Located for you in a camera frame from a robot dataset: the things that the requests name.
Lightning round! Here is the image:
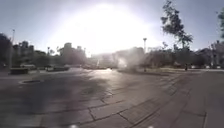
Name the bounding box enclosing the manhole cover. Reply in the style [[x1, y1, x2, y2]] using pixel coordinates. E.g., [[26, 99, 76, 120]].
[[20, 78, 44, 84]]

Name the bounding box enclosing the low planter with bushes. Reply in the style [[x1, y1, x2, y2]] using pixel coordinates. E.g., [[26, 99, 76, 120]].
[[45, 65, 71, 72]]

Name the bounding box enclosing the tall leafy tree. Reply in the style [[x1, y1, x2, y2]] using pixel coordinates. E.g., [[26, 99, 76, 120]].
[[160, 0, 194, 69]]

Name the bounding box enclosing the street lamp pole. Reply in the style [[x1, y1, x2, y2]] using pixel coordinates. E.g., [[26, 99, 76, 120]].
[[142, 37, 148, 73], [9, 28, 16, 69]]

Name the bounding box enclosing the low dark planter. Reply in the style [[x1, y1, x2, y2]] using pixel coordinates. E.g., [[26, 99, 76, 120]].
[[9, 67, 30, 75]]

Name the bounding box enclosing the tall stepped building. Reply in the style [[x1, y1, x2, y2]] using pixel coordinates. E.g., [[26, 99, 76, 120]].
[[59, 42, 87, 66]]

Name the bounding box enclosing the wide building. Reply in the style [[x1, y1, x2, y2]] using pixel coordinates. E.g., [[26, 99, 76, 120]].
[[113, 46, 146, 70]]

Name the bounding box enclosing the grey stone paved plaza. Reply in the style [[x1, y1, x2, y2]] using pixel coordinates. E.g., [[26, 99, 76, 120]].
[[0, 67, 224, 128]]

